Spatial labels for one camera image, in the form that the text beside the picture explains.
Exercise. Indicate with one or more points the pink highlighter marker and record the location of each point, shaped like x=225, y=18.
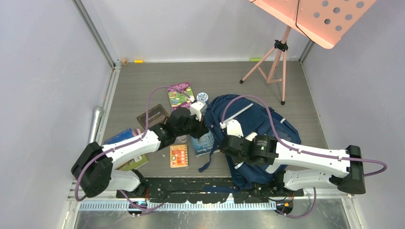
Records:
x=136, y=132

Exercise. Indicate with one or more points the small wooden block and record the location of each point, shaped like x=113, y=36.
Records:
x=124, y=61

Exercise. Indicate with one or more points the orange spiral notepad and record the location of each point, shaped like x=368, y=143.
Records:
x=178, y=156

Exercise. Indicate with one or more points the blue white round jar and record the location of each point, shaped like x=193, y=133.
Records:
x=203, y=97

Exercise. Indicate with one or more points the dark brown book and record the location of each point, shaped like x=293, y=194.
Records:
x=156, y=115

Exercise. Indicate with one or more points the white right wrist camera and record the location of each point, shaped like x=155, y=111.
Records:
x=232, y=127

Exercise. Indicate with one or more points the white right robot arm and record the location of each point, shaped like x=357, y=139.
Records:
x=323, y=167

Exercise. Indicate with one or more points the navy blue backpack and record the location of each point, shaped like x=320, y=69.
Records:
x=252, y=118

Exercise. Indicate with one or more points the silver metal cylinder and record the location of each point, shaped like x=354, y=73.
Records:
x=97, y=115

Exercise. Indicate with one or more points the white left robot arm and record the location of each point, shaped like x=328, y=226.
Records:
x=96, y=169

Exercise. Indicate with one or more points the landscape cover book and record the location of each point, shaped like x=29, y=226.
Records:
x=124, y=160

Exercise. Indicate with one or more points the purple treehouse book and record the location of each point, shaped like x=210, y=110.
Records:
x=184, y=99

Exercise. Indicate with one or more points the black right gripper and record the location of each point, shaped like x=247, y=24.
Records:
x=236, y=161

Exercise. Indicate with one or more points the pink music stand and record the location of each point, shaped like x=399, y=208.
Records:
x=324, y=22

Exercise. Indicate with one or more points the blue Wuthering Heights book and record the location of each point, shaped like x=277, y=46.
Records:
x=204, y=144

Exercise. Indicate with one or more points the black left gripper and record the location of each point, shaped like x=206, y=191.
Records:
x=200, y=127

